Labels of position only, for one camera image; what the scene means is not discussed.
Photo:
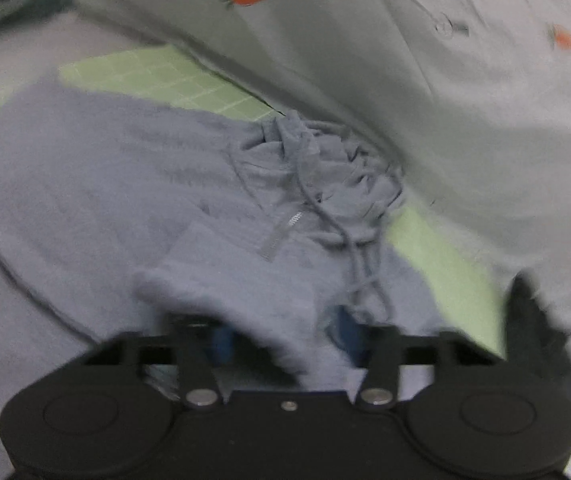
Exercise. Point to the dark garment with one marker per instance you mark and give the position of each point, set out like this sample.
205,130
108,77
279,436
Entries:
535,340

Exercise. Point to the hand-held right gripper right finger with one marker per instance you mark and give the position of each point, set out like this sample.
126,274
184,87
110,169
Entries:
350,335

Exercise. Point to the grey hoodie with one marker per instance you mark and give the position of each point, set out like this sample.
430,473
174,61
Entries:
90,185

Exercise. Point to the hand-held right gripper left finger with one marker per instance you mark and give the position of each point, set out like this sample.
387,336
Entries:
221,347

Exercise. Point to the green grid sheet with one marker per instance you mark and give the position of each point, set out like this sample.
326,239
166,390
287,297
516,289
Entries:
155,75

